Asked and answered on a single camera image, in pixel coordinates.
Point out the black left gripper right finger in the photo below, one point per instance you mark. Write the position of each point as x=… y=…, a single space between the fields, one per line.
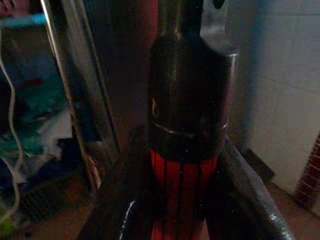
x=245 y=200

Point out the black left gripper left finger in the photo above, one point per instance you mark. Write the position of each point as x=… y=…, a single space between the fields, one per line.
x=117 y=180

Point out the red woven basket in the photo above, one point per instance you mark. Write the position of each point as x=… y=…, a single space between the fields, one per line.
x=310 y=175

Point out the chrome metal pole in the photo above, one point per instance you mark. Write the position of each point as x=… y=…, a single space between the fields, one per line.
x=75 y=75

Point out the light blue bar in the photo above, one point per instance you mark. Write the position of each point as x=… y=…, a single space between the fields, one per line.
x=25 y=20

